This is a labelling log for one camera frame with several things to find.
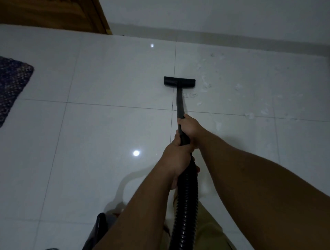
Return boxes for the person's right hand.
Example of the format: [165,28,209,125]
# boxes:
[176,113,207,150]

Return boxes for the person's left hand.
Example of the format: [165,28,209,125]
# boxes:
[157,131,201,190]

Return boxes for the black vacuum wand with nozzle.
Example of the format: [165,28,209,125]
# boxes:
[163,76,196,146]

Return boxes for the black ribbed vacuum hose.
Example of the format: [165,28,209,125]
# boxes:
[169,144,199,250]

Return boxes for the person's right forearm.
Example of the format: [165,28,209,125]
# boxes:
[197,131,330,250]

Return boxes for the person's left forearm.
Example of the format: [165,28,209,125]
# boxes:
[93,161,179,250]

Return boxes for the scattered white paper scraps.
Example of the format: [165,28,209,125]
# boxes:
[184,52,303,130]

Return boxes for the khaki trousers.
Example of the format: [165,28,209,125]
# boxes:
[160,200,237,250]

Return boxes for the black vacuum cleaner body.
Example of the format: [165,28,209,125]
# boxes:
[83,212,109,250]

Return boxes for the brown wooden door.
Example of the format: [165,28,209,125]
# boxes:
[0,0,113,35]

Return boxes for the dark woven rug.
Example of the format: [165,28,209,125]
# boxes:
[0,56,35,128]

